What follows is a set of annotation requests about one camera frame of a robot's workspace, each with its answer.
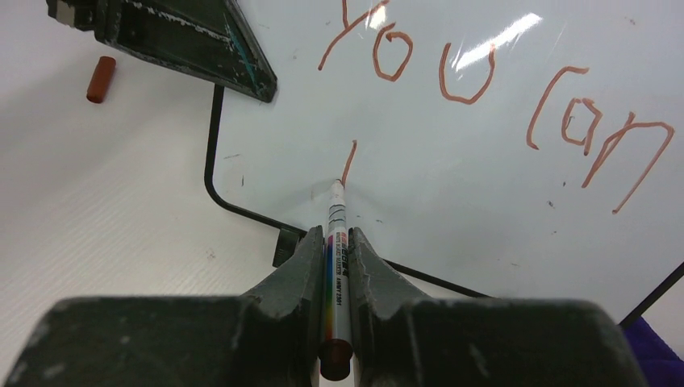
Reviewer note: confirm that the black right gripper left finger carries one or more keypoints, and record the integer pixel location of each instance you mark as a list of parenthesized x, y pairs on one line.
[(267, 336)]

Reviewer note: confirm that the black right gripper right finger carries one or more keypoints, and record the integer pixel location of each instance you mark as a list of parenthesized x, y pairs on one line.
[(403, 337)]

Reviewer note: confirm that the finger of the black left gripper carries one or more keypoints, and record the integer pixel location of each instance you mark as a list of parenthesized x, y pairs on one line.
[(210, 40)]

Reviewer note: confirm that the white whiteboard marker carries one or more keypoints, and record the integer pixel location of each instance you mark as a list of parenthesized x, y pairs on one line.
[(335, 350)]

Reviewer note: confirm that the brown marker cap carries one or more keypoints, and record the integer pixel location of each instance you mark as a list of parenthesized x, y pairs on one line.
[(101, 79)]

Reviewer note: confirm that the black framed whiteboard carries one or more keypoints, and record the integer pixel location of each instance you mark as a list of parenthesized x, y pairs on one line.
[(528, 149)]

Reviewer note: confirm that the purple cloth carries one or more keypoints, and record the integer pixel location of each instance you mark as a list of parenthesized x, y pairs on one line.
[(661, 366)]

